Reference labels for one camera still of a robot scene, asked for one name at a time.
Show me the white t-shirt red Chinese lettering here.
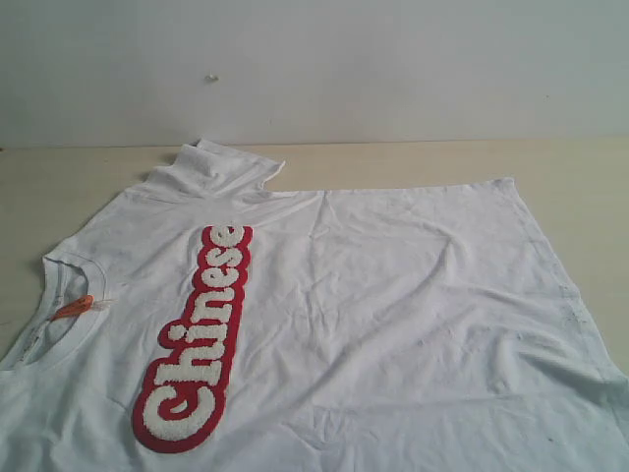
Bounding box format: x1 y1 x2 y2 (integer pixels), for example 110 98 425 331
1 141 628 471

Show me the orange neck label tag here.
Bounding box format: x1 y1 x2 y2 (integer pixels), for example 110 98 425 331
51 295 94 321

